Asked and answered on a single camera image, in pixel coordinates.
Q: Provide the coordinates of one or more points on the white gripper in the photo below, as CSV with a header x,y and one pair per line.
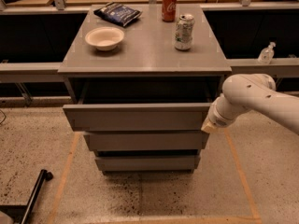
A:
x,y
217,118

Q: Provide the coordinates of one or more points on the grey top drawer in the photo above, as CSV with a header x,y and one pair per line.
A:
x,y
136,117

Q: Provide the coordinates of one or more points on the grey drawer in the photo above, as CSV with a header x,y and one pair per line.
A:
x,y
136,117
147,163
131,141

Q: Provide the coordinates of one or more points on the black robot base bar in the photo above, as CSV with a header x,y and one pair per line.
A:
x,y
20,214

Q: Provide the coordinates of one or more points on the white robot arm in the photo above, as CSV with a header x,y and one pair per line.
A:
x,y
242,93

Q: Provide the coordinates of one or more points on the grey bottom drawer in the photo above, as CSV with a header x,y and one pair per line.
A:
x,y
147,163

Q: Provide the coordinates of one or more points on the grey middle drawer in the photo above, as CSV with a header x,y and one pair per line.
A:
x,y
131,141

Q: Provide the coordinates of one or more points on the grey drawer cabinet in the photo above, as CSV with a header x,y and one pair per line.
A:
x,y
146,68

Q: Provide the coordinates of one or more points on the clear sanitizer bottle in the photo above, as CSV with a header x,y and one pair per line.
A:
x,y
267,54

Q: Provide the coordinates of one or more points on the white green soda can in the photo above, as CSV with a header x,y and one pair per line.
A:
x,y
183,34

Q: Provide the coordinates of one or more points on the red cola can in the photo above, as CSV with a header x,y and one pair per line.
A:
x,y
169,10

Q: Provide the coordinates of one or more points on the white bowl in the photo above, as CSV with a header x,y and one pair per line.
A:
x,y
104,38

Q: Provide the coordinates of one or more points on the dark blue chip bag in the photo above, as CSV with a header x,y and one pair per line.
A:
x,y
117,13

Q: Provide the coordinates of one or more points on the grey metal rail frame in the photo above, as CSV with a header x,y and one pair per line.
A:
x,y
34,42

